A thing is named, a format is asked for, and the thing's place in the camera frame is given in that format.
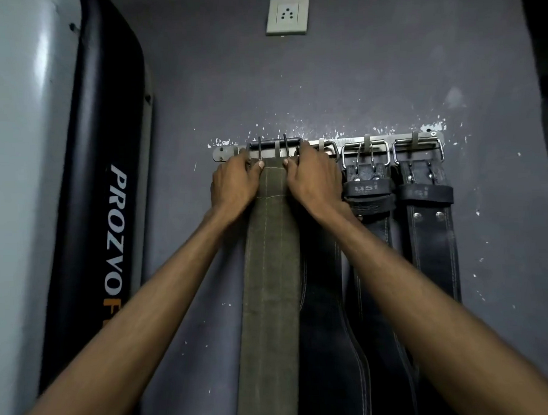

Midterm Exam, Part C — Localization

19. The person's right forearm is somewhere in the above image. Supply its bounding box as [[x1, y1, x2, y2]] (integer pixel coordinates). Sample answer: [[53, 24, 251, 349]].
[[335, 204, 548, 415]]

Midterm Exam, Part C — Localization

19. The person's left hand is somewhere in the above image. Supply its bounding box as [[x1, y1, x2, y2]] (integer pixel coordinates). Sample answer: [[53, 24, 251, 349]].
[[208, 147, 268, 227]]

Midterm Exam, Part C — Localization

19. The black leather belt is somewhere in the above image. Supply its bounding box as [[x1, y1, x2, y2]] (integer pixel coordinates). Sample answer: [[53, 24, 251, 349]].
[[291, 137, 374, 415]]

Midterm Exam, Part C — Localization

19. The white wall socket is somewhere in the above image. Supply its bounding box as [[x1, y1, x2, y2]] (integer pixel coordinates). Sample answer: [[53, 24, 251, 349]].
[[264, 0, 312, 37]]

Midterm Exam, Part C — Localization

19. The black USI belt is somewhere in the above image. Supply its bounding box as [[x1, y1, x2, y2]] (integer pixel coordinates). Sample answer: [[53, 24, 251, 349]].
[[391, 136, 467, 415], [339, 139, 420, 415]]

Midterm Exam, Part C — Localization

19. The olive green suede belt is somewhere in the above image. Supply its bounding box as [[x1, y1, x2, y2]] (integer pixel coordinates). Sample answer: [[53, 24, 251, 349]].
[[226, 134, 311, 415]]

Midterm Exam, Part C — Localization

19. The person's right hand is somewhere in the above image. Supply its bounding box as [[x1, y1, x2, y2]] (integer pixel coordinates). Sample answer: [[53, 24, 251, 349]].
[[282, 138, 361, 229]]

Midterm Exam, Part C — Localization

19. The metal wall hooks rack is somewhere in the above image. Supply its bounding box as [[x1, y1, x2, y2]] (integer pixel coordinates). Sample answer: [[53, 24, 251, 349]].
[[211, 129, 447, 164]]

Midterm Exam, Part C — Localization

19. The person's left forearm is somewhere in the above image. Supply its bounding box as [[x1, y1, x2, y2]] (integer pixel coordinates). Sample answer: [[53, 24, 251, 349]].
[[5, 208, 248, 415]]

